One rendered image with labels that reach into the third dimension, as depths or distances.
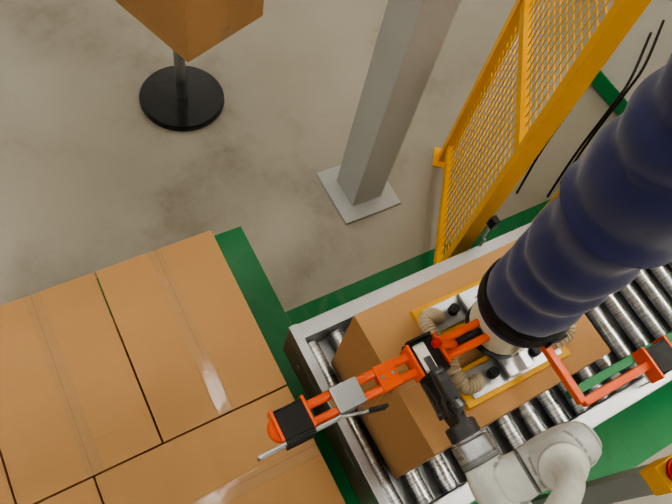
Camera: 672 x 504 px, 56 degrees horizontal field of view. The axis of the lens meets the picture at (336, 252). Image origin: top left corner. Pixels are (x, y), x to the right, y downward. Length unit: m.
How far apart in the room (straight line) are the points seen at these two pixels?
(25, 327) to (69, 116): 1.37
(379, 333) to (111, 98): 2.04
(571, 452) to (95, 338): 1.38
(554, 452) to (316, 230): 1.73
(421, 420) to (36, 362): 1.14
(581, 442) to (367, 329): 0.57
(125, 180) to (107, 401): 1.26
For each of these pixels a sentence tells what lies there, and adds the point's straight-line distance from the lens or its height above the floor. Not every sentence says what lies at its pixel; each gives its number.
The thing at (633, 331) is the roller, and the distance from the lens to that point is 2.50.
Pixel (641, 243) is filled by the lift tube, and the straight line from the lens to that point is 1.14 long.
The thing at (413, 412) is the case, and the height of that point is 0.95.
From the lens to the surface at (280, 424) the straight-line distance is 1.40.
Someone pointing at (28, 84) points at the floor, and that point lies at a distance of 3.41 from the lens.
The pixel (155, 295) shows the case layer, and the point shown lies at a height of 0.54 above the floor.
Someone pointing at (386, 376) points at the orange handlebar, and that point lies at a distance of 1.48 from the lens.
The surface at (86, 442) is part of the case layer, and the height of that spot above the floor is 0.54.
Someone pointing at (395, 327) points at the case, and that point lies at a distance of 1.68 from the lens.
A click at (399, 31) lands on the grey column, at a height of 1.02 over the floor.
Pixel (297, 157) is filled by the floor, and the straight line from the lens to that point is 3.07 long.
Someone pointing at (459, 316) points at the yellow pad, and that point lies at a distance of 1.72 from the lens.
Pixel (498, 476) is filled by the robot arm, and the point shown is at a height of 1.13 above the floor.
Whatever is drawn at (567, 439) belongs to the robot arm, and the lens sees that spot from 1.46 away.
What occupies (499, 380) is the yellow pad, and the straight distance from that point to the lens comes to 1.70.
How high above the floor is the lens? 2.47
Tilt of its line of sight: 61 degrees down
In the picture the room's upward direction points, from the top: 19 degrees clockwise
